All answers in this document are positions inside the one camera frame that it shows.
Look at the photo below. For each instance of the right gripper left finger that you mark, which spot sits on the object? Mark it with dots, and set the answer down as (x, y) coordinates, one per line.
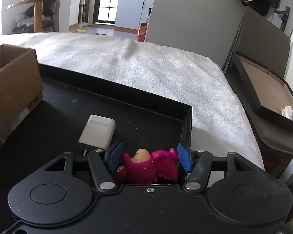
(103, 165)

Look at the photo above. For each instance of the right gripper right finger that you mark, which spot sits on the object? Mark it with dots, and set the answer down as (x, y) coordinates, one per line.
(197, 165)

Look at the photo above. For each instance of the pink dinosaur figurine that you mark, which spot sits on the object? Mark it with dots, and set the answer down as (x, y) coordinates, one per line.
(146, 168)

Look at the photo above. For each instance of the white usb charger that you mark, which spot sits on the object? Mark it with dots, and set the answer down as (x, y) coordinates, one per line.
(97, 133)

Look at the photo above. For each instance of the white fluffy blanket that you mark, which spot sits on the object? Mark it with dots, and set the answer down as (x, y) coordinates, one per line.
(220, 124)

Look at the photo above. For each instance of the black shallow tray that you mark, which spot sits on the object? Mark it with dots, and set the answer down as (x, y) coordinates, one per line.
(54, 126)

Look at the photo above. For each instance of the brown lined black tray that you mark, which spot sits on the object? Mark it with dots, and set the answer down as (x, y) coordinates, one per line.
(266, 91)

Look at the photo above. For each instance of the white crumpled tissue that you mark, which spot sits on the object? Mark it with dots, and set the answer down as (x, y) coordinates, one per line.
(287, 112)

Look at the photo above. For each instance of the dark chair with tray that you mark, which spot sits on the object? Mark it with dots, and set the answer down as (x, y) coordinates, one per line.
(264, 43)

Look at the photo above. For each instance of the brown cardboard box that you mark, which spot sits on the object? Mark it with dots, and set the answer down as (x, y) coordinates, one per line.
(20, 86)

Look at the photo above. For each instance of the yellow cloth on floor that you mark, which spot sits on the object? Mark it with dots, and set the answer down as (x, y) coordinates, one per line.
(79, 31)

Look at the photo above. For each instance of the orange red carton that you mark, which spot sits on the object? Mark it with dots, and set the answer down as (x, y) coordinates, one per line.
(142, 32)

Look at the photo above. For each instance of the white kitchen cabinet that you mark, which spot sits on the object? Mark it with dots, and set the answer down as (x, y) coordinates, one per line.
(130, 14)

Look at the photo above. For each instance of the gold round side table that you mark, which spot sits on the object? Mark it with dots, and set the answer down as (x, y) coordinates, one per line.
(38, 12)

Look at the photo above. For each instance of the black door handle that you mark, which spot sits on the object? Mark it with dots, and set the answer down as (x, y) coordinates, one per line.
(284, 16)

